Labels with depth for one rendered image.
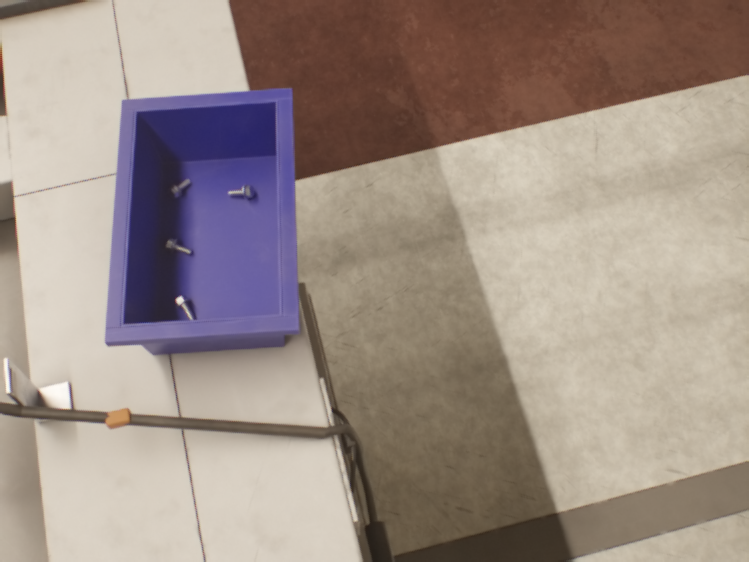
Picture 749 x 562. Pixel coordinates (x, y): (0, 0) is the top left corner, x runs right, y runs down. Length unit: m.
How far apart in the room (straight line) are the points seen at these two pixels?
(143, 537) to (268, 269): 0.25
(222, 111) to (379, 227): 1.00
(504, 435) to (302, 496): 0.93
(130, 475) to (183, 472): 0.04
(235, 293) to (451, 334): 0.93
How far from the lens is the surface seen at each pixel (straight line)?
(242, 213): 0.89
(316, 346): 1.28
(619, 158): 1.97
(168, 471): 0.81
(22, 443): 0.93
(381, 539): 0.92
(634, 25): 2.18
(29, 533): 0.90
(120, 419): 0.79
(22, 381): 0.82
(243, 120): 0.88
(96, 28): 1.06
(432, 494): 1.65
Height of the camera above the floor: 1.60
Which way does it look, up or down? 63 degrees down
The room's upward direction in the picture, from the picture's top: 3 degrees counter-clockwise
